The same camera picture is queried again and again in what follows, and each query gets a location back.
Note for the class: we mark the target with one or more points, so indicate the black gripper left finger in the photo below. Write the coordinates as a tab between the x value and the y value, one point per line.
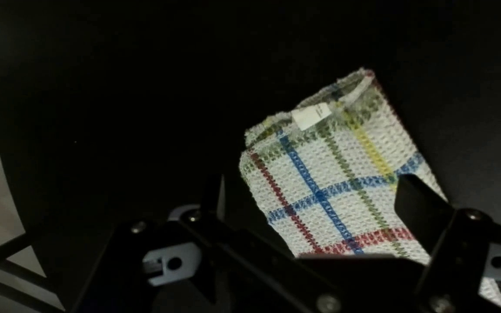
211	193

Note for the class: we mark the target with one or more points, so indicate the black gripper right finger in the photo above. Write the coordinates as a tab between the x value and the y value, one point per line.
422	209

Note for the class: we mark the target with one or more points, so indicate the plaid checked dish towel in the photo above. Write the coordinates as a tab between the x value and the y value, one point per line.
331	174

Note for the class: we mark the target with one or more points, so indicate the round black dining table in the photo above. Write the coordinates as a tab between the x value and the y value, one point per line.
117	87

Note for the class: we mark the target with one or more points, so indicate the black wooden chair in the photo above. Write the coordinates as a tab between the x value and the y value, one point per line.
1	254

